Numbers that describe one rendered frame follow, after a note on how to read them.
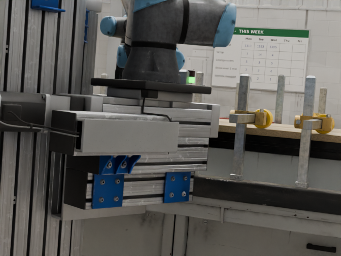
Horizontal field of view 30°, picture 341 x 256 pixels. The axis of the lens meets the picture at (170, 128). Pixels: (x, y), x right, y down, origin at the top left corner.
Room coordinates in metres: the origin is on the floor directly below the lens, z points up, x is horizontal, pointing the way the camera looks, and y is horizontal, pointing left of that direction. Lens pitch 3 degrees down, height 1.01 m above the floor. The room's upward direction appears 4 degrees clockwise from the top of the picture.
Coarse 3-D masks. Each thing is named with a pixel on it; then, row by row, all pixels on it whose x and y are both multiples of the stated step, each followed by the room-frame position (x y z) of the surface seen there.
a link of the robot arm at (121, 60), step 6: (132, 0) 2.01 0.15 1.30; (132, 6) 2.01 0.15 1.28; (132, 18) 2.03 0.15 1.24; (126, 30) 2.06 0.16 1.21; (126, 36) 2.07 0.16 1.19; (126, 42) 2.07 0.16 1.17; (120, 48) 2.08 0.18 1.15; (126, 48) 2.07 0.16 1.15; (120, 54) 2.07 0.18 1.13; (126, 54) 2.07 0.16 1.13; (120, 60) 2.07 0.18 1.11; (126, 60) 2.07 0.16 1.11; (120, 66) 2.09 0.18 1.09
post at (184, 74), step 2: (180, 70) 2.54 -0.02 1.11; (182, 70) 2.54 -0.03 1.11; (184, 70) 2.53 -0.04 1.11; (186, 70) 2.54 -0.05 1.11; (180, 72) 2.53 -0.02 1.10; (182, 72) 2.53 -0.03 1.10; (184, 72) 2.53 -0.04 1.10; (186, 72) 2.52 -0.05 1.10; (188, 72) 2.54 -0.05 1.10; (180, 74) 2.53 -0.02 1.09; (182, 74) 2.53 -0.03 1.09; (184, 74) 2.53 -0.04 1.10; (186, 74) 2.52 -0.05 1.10; (188, 74) 2.54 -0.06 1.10; (182, 76) 2.53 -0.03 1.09; (184, 76) 2.53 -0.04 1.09; (186, 76) 2.52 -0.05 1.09; (188, 76) 2.55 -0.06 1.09; (182, 78) 2.53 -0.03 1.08; (184, 78) 2.53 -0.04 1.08; (186, 78) 2.52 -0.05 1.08; (188, 78) 2.55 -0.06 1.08; (182, 80) 2.53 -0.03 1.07; (184, 80) 2.53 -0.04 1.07; (186, 80) 2.53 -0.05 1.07; (188, 80) 2.55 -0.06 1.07; (182, 82) 2.53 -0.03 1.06; (184, 82) 2.53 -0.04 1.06; (186, 82) 2.53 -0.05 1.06; (188, 82) 2.55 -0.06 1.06; (188, 84) 2.55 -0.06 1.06
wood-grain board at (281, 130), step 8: (224, 120) 3.22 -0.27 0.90; (224, 128) 2.65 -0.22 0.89; (232, 128) 2.63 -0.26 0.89; (248, 128) 2.61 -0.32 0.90; (256, 128) 2.60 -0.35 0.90; (264, 128) 2.66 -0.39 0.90; (272, 128) 2.73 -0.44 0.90; (280, 128) 2.79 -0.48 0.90; (288, 128) 2.86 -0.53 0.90; (272, 136) 2.58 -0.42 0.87; (280, 136) 2.57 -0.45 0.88; (288, 136) 2.56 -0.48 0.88; (296, 136) 2.55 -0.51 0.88; (312, 136) 2.53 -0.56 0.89; (320, 136) 2.52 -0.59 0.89; (328, 136) 2.51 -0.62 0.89; (336, 136) 2.49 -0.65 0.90
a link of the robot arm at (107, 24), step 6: (108, 18) 2.40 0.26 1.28; (114, 18) 2.40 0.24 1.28; (120, 18) 2.41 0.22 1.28; (102, 24) 2.41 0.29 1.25; (108, 24) 2.40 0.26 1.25; (114, 24) 2.39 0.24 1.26; (120, 24) 2.39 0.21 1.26; (102, 30) 2.41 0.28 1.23; (108, 30) 2.39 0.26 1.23; (114, 30) 2.40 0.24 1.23; (120, 30) 2.39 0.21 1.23; (108, 36) 2.44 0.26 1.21; (114, 36) 2.43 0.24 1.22; (120, 36) 2.42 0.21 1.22
